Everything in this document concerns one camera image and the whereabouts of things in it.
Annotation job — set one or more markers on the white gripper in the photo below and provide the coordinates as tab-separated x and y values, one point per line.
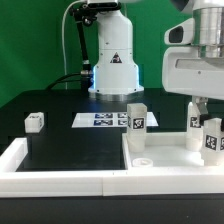
184	72

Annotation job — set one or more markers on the white square table top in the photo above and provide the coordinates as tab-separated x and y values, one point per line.
163	150

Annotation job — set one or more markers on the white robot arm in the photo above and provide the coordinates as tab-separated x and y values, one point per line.
116	74

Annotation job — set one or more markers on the white sheet with tags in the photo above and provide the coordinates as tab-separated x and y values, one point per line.
107	119

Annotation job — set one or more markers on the white U-shaped obstacle fence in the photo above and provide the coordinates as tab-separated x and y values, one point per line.
152	181

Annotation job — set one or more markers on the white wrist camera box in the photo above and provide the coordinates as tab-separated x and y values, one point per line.
181	34

